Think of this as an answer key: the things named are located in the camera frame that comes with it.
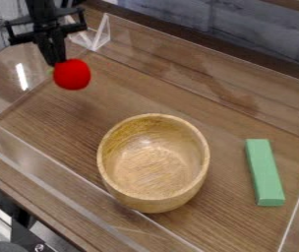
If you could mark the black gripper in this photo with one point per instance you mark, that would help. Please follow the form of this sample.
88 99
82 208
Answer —
43 16

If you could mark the red felt fruit green leaves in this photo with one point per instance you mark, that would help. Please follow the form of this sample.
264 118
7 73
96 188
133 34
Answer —
70 74

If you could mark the wooden bowl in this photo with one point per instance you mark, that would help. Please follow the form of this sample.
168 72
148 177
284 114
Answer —
152 160

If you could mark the clear acrylic tray walls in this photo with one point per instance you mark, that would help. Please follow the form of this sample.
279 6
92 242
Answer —
148 72

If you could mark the green rectangular block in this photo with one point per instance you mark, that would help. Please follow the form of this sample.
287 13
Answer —
267 185

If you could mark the clear acrylic corner bracket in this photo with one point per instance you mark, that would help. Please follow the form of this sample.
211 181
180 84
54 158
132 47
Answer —
93 39

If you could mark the black camera mount with cable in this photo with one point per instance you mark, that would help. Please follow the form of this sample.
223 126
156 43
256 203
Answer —
17 239

